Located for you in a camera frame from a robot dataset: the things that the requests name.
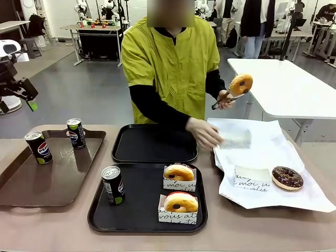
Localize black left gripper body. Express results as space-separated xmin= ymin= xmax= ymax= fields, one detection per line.
xmin=0 ymin=61 xmax=39 ymax=103

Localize black Pepsi can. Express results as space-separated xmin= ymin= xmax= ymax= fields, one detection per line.
xmin=66 ymin=118 xmax=87 ymax=150
xmin=25 ymin=131 xmax=53 ymax=165
xmin=101 ymin=165 xmax=126 ymax=206

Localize chocolate sprinkle donut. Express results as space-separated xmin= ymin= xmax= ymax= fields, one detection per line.
xmin=271 ymin=165 xmax=305 ymax=191
xmin=163 ymin=163 xmax=195 ymax=182

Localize red frosted donut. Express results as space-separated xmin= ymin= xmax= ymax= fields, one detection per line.
xmin=164 ymin=191 xmax=198 ymax=213

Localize metal serving tongs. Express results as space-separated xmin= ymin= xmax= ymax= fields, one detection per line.
xmin=211 ymin=90 xmax=249 ymax=110

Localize tan glazed donut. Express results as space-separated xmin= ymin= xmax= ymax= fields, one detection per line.
xmin=229 ymin=73 xmax=254 ymax=97

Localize person right forearm black sleeve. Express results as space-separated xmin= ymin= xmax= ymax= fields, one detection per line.
xmin=129 ymin=84 xmax=192 ymax=133

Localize person left forearm black sleeve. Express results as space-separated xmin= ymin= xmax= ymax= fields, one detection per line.
xmin=205 ymin=68 xmax=228 ymax=102

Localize person right hand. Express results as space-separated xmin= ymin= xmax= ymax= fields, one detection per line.
xmin=185 ymin=117 xmax=224 ymax=152

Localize person left hand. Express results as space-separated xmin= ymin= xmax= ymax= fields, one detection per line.
xmin=216 ymin=90 xmax=236 ymax=110

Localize grey stool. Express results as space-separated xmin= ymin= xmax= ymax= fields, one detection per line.
xmin=19 ymin=37 xmax=42 ymax=58

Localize white background desk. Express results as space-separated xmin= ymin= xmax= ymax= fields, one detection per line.
xmin=0 ymin=20 xmax=31 ymax=40

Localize black bag on chair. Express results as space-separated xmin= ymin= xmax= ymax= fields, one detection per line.
xmin=27 ymin=13 xmax=46 ymax=37

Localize brown plastic tray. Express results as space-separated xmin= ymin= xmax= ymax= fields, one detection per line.
xmin=0 ymin=128 xmax=107 ymax=208

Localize grey background table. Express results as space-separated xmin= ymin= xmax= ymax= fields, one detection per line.
xmin=60 ymin=23 xmax=127 ymax=66

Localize black panel under table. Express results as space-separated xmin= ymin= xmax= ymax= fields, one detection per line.
xmin=78 ymin=28 xmax=122 ymax=60

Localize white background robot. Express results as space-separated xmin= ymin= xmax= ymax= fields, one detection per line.
xmin=101 ymin=0 xmax=117 ymax=19
xmin=73 ymin=0 xmax=89 ymax=21

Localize black plastic tray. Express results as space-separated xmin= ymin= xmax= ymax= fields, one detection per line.
xmin=111 ymin=123 xmax=198 ymax=163
xmin=87 ymin=162 xmax=208 ymax=234

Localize yellow green jacket torso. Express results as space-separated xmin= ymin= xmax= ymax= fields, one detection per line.
xmin=121 ymin=16 xmax=221 ymax=124

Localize blurred person head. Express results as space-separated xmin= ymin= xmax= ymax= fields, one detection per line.
xmin=146 ymin=0 xmax=196 ymax=28

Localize black backpack on floor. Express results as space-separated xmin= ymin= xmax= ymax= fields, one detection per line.
xmin=225 ymin=27 xmax=238 ymax=49

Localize bystander in khaki trousers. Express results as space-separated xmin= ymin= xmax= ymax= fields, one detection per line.
xmin=220 ymin=0 xmax=237 ymax=48

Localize white script paper box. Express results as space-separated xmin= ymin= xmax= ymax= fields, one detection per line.
xmin=233 ymin=164 xmax=272 ymax=192

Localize white paper sheet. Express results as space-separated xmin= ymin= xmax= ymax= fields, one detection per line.
xmin=207 ymin=118 xmax=336 ymax=213

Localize bystander in dark coat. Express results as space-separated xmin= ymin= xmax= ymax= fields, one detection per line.
xmin=240 ymin=0 xmax=276 ymax=59

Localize white side table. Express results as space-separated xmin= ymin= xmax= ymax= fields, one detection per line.
xmin=227 ymin=58 xmax=336 ymax=148

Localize seated bystander black shirt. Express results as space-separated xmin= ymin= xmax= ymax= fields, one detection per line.
xmin=314 ymin=4 xmax=336 ymax=24

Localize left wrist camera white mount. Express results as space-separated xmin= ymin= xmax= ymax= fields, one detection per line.
xmin=12 ymin=52 xmax=29 ymax=63

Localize black camera pole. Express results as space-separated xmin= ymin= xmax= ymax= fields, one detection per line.
xmin=280 ymin=0 xmax=300 ymax=61

